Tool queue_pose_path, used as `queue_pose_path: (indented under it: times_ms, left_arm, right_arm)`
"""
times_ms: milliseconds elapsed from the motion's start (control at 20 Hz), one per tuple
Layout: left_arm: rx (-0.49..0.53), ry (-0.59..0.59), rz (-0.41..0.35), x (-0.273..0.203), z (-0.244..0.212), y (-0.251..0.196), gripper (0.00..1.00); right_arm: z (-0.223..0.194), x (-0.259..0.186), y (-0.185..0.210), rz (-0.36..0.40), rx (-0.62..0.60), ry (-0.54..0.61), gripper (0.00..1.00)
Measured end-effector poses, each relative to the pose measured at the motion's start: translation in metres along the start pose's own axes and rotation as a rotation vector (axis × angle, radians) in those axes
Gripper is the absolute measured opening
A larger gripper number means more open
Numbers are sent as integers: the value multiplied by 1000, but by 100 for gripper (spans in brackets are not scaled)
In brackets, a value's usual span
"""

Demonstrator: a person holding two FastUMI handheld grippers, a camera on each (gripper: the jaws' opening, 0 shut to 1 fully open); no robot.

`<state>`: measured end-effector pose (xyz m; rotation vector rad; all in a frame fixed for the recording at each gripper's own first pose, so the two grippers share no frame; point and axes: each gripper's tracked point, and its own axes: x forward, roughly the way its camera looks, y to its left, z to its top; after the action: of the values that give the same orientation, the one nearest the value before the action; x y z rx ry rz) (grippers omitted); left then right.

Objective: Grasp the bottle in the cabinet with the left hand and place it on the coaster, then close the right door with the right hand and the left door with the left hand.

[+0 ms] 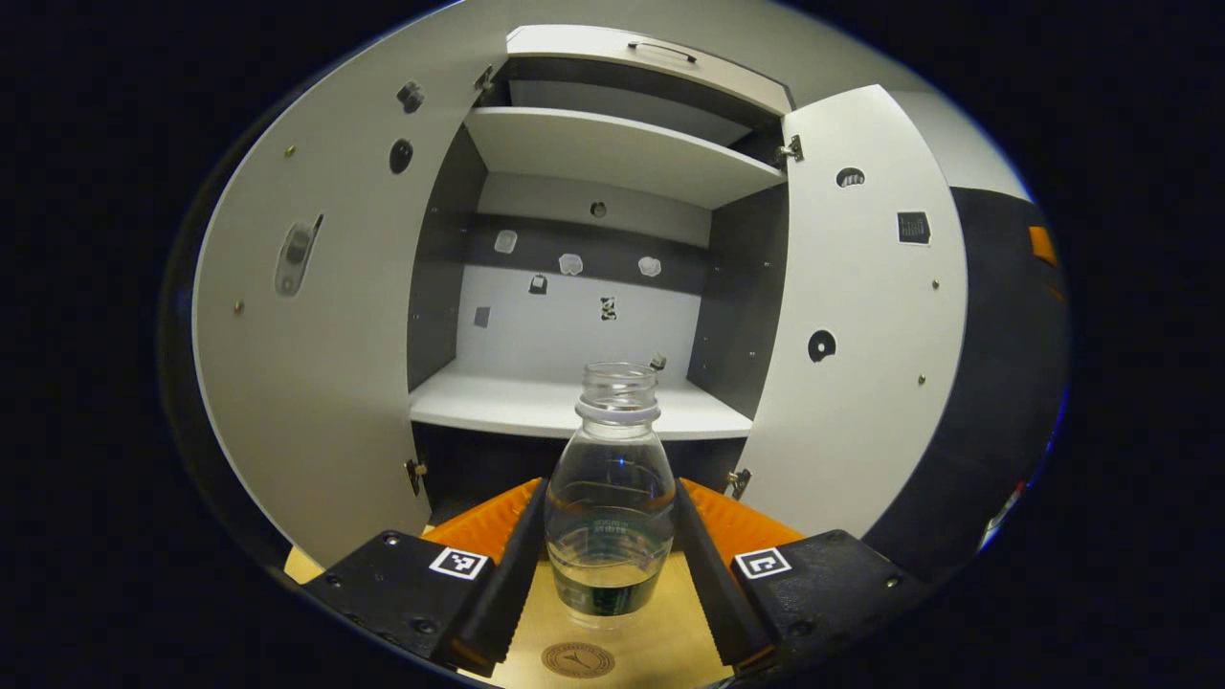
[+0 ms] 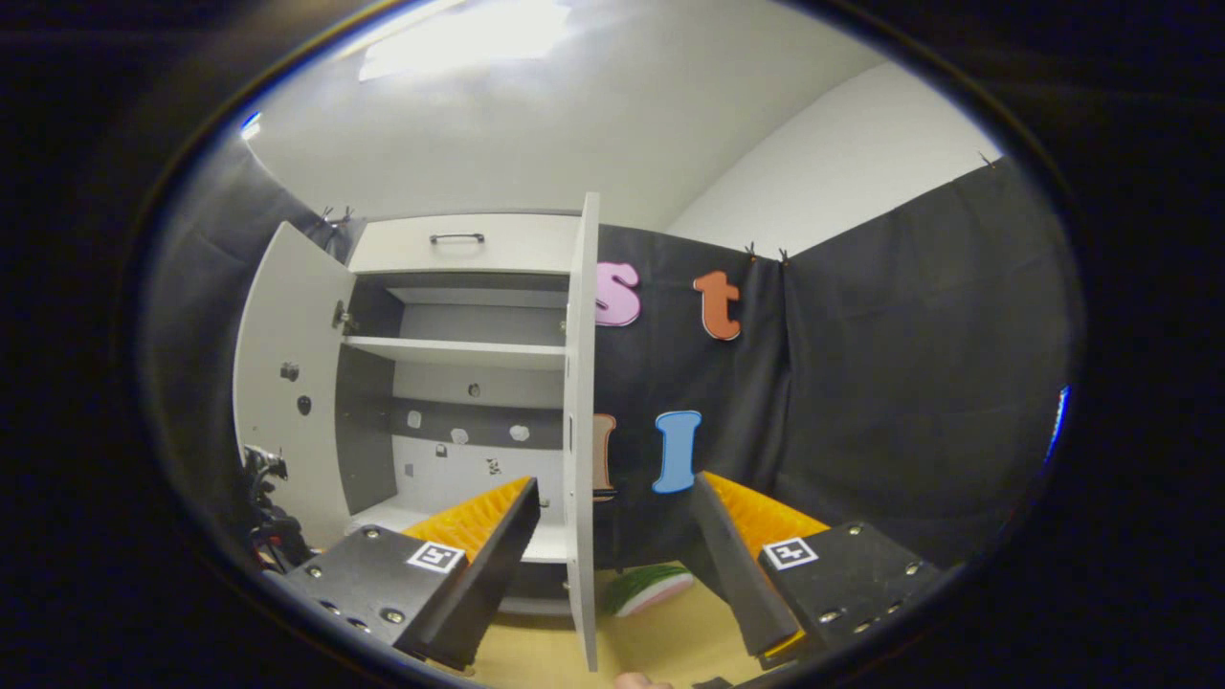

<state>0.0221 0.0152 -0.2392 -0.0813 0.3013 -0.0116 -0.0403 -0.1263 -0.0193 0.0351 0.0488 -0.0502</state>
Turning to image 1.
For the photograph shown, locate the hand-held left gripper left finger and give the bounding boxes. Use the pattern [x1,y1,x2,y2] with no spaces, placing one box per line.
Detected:
[304,477,551,678]

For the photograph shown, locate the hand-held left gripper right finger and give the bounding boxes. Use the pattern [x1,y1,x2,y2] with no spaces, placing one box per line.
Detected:
[673,477,934,676]

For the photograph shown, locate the clear plastic bottle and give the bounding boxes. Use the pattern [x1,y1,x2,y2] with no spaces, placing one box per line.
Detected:
[544,361,679,618]

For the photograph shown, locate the cabinet door with camera sticker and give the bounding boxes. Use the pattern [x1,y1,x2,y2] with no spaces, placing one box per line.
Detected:
[191,19,508,567]

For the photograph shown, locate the cabinet door with headphone sticker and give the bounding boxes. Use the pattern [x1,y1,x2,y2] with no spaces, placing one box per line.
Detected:
[742,84,969,539]

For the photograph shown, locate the grey and white cabinet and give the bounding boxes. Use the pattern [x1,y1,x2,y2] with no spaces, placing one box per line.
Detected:
[407,24,795,527]

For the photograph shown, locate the white cabinet shelf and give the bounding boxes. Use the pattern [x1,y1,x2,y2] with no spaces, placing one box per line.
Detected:
[463,105,788,211]

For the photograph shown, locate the black backdrop cloth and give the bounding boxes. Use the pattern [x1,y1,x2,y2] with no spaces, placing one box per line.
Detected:
[861,187,1071,580]
[158,124,288,575]

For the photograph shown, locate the black drawer handle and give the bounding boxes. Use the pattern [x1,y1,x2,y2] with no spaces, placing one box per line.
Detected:
[627,40,698,64]

